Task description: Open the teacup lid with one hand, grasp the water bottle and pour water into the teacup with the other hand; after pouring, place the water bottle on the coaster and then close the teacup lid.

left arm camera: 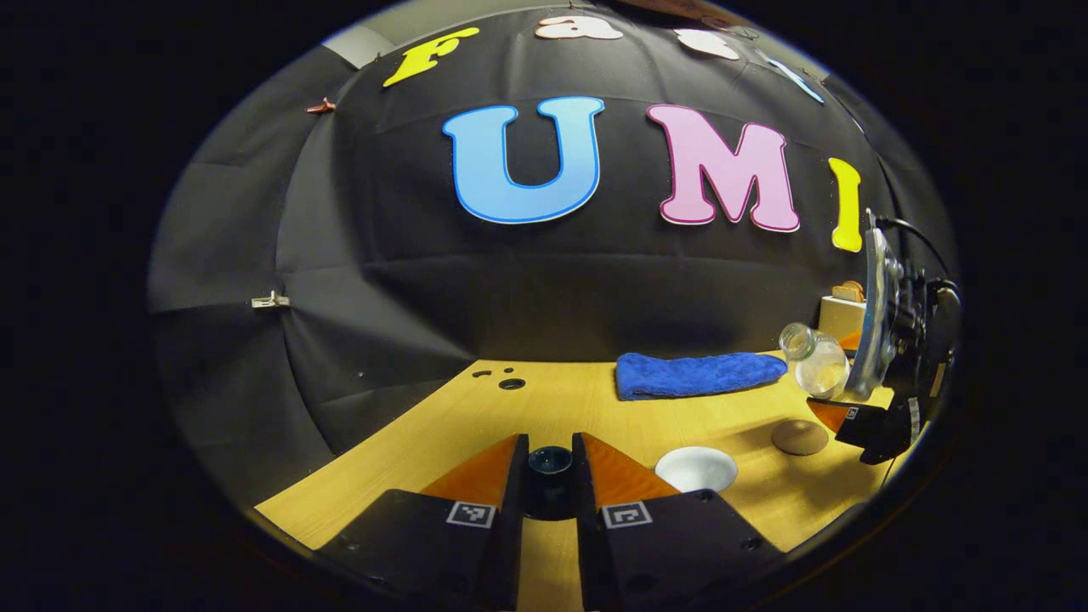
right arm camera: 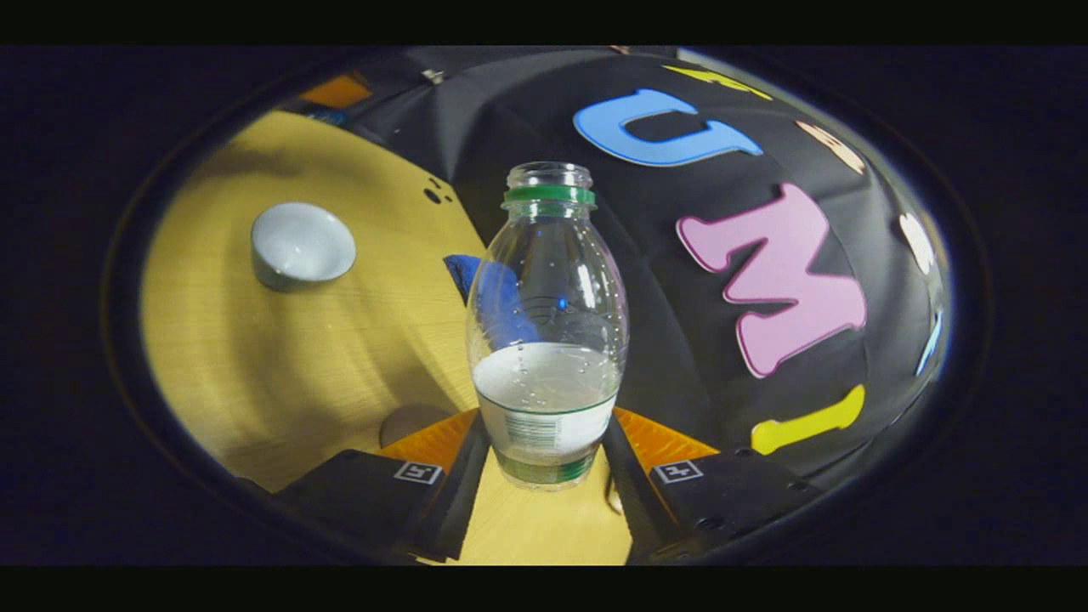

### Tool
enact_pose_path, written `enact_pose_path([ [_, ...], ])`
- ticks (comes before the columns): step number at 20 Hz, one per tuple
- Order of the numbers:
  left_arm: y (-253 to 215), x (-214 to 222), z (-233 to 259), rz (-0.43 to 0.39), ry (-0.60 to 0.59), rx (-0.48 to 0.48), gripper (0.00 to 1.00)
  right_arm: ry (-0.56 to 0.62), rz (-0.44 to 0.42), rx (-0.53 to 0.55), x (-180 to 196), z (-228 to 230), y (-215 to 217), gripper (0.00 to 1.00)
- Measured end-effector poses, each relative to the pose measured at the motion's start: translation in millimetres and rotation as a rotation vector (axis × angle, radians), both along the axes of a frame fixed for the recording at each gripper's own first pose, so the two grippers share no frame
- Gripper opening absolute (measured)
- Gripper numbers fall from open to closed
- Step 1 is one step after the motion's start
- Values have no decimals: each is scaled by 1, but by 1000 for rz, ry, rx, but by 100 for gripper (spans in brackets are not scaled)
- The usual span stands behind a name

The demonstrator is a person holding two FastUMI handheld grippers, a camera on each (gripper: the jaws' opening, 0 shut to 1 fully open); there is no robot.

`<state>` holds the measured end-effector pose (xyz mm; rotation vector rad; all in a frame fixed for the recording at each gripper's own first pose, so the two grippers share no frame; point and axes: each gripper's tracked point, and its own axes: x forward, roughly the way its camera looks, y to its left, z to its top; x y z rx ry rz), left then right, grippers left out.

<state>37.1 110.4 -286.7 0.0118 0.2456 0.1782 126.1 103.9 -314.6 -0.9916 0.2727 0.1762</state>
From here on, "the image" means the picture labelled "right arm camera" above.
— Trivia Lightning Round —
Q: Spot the clear plastic water bottle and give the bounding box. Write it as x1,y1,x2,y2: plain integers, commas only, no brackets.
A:
465,161,631,492

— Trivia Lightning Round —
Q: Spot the black backdrop cloth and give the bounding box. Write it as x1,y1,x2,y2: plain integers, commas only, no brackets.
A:
280,47,953,490

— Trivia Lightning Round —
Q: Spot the blue towel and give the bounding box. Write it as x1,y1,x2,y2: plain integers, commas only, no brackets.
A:
442,253,545,348

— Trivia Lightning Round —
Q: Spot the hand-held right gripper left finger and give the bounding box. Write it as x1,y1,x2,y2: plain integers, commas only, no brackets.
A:
255,408,492,564

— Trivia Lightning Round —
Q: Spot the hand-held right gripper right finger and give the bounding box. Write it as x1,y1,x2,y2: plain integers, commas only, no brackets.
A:
600,406,824,565

